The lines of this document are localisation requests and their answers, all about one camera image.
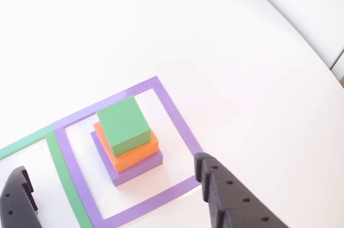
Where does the orange square block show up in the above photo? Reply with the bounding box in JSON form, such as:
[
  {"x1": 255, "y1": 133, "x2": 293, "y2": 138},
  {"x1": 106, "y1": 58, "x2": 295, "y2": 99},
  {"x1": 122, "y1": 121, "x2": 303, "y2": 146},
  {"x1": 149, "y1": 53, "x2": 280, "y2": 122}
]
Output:
[{"x1": 92, "y1": 121, "x2": 160, "y2": 174}]

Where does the green square block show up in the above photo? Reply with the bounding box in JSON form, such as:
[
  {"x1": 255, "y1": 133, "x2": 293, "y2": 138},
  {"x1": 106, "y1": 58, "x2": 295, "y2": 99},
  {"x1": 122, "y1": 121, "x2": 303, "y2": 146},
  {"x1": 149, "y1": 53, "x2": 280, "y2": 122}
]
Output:
[{"x1": 97, "y1": 96, "x2": 152, "y2": 158}]

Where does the green square frame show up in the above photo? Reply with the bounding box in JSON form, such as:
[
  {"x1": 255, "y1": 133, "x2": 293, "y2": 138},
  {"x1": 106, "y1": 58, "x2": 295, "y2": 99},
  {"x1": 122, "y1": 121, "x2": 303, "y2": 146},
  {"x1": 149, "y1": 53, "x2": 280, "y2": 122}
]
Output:
[{"x1": 0, "y1": 124, "x2": 95, "y2": 228}]

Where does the purple square block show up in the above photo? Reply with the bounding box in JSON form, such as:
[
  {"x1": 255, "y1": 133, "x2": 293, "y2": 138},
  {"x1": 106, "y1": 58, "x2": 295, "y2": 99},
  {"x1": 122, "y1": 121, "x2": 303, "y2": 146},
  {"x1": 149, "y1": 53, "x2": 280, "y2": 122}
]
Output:
[{"x1": 90, "y1": 131, "x2": 164, "y2": 188}]

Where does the purple square frame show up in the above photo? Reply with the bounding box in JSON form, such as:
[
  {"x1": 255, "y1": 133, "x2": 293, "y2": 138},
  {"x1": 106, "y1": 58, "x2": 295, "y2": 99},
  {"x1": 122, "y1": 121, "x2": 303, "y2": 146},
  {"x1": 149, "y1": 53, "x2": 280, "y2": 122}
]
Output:
[{"x1": 51, "y1": 75, "x2": 204, "y2": 228}]

